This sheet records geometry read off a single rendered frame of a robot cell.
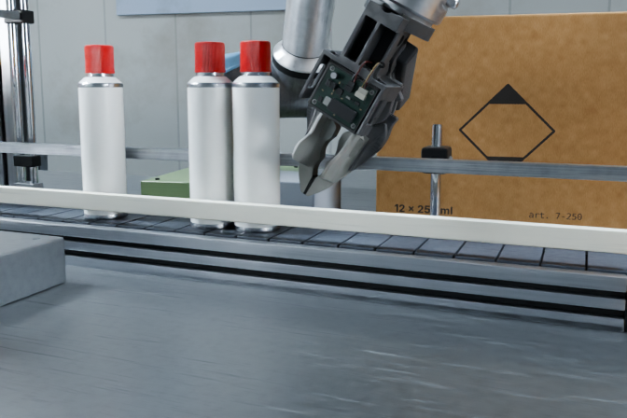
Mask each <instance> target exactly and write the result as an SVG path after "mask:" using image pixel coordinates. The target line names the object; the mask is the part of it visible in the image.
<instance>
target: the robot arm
mask: <svg viewBox="0 0 627 418"><path fill-rule="evenodd" d="M335 2H336V0H286V14H285V23H284V31H283V40H282V41H280V42H278V43H277V44H276V45H275V46H274V48H273V52H272V58H271V70H272V71H271V72H270V76H271V77H273V78H275V79H276V80H277V81H278V82H279V83H280V118H307V131H306V133H305V135H304V137H303V138H302V139H301V140H300V141H299V142H298V143H297V144H296V146H295V148H294V150H293V153H292V159H293V160H295V161H297V162H299V163H300V165H299V180H300V191H301V192H302V193H303V194H305V195H306V196H311V195H314V194H316V193H319V192H321V191H323V190H326V189H327V188H330V187H331V186H333V185H334V184H336V183H337V182H339V181H340V180H341V179H343V178H344V177H345V176H347V175H348V174H349V173H351V172H352V171H353V170H355V169H356V168H358V167H359V166H360V165H362V164H363V163H364V162H366V161H367V160H369V159H370V158H371V157H373V156H374V155H375V154H377V153H378V152H379V151H380V150H381V149H382V148H383V146H384V145H385V143H386V142H387V140H388V138H389V136H390V133H391V131H392V129H393V126H394V125H395V123H396V122H397V121H398V117H396V116H395V115H394V113H395V111H396V110H399V109H400V108H401V107H402V106H403V105H404V104H405V103H406V102H407V100H408V99H409V98H410V94H411V84H412V80H413V74H414V69H415V64H416V59H417V53H418V48H417V47H415V46H414V45H413V44H412V43H410V42H409V41H407V40H408V39H409V37H410V35H411V34H412V35H415V36H417V37H419V38H421V39H423V40H424V41H427V42H428V41H429V39H430V37H431V36H432V34H433V33H434V31H435V29H434V28H432V27H431V26H432V25H433V24H434V25H439V24H441V22H442V20H443V18H444V17H445V15H446V13H447V11H448V8H449V7H450V8H452V9H456V8H457V7H458V5H459V0H367V1H366V3H365V4H364V7H365V9H364V11H363V13H362V15H361V17H360V19H359V21H358V23H357V24H356V26H355V29H354V30H353V32H352V34H351V35H350V37H349V39H348V41H347V43H346V45H345V47H344V49H343V50H342V51H337V50H331V48H330V47H329V46H328V43H329V38H330V32H331V25H332V20H333V14H334V8H335ZM225 69H226V73H224V75H225V77H227V78H228V79H229V80H230V81H231V82H233V81H234V80H235V79H236V78H238V77H240V76H241V75H242V73H241V72H240V52H233V53H227V54H225ZM341 126H342V127H343V128H345V129H346V130H348V131H349V132H344V133H343V134H342V135H341V138H340V139H339V141H338V148H337V151H336V154H335V155H334V157H333V158H332V159H331V160H329V161H327V162H326V164H325V168H324V171H323V172H322V173H321V174H320V175H318V167H319V164H320V162H321V161H322V160H323V159H324V158H325V157H326V149H327V145H328V143H329V142H330V141H331V140H332V139H334V138H335V137H337V135H338V133H339V131H340V129H341Z"/></svg>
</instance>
